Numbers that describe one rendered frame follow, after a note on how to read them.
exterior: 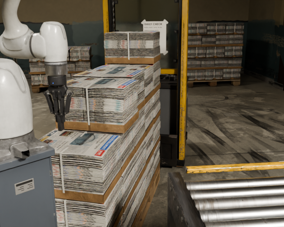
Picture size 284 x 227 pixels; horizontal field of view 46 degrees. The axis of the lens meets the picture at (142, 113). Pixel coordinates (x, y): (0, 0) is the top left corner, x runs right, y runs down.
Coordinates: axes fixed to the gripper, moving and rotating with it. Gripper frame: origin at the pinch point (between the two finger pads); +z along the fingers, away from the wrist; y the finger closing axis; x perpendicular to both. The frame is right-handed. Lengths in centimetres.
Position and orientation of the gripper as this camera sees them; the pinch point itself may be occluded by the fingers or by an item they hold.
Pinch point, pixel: (60, 122)
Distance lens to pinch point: 146.6
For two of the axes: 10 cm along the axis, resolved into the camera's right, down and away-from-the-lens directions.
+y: -9.8, -0.5, 2.2
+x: -2.2, 2.7, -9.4
